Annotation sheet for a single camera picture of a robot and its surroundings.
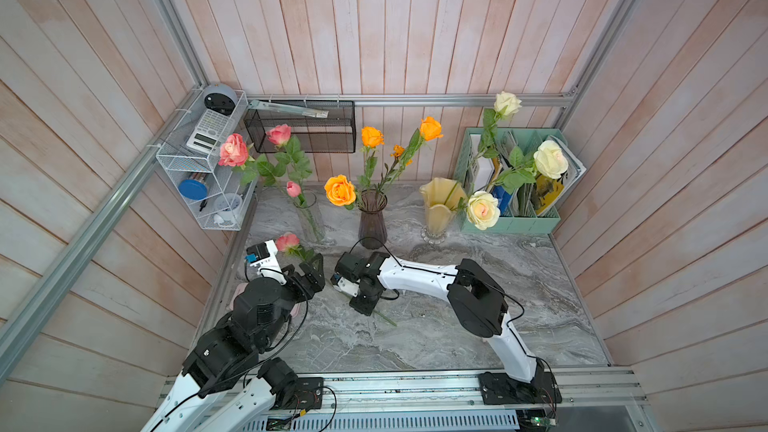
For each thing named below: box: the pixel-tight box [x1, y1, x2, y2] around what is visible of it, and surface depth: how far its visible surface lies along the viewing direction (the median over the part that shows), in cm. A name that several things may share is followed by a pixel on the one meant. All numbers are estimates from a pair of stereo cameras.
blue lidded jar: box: [178, 172, 208, 200], surface depth 79 cm
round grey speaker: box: [203, 84, 237, 115], surface depth 83 cm
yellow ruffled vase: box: [419, 177, 468, 245], surface depth 94 cm
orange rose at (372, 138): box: [358, 126, 385, 193], surface depth 84 cm
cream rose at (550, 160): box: [486, 140, 569, 194], surface depth 68 cm
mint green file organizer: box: [454, 128, 567, 234], surface depth 86 cm
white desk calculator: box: [186, 109, 235, 155], surface depth 79 cm
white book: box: [470, 134, 495, 192], surface depth 91 cm
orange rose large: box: [324, 174, 357, 207], surface depth 71 cm
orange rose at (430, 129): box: [384, 116, 444, 192], surface depth 79 cm
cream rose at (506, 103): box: [466, 91, 522, 193], surface depth 83 cm
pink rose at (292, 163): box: [266, 124, 323, 241], surface depth 87 cm
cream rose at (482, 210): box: [466, 191, 501, 231], surface depth 66 cm
